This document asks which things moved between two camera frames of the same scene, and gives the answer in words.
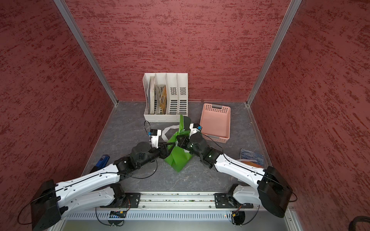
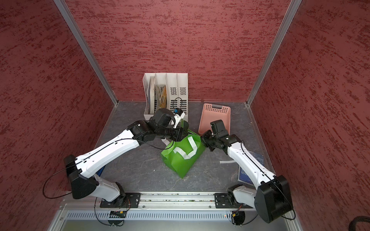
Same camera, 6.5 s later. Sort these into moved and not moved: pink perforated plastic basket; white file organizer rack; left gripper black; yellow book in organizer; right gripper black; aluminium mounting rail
Moved: left gripper black; right gripper black
Not moved: yellow book in organizer; white file organizer rack; pink perforated plastic basket; aluminium mounting rail
